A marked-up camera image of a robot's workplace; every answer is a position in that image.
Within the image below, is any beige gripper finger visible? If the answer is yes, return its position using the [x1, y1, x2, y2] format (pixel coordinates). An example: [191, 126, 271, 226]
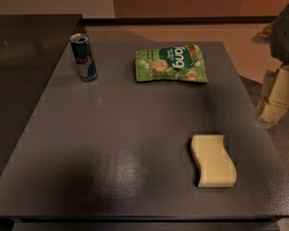
[255, 64, 289, 129]

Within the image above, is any yellow wavy sponge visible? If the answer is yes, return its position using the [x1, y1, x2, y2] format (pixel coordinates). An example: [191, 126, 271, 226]
[191, 135, 237, 188]

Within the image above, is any green snack bag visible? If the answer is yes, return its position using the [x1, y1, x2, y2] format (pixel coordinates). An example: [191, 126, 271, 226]
[135, 43, 208, 84]

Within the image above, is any blue silver energy drink can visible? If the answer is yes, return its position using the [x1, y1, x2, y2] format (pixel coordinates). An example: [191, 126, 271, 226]
[69, 33, 97, 82]

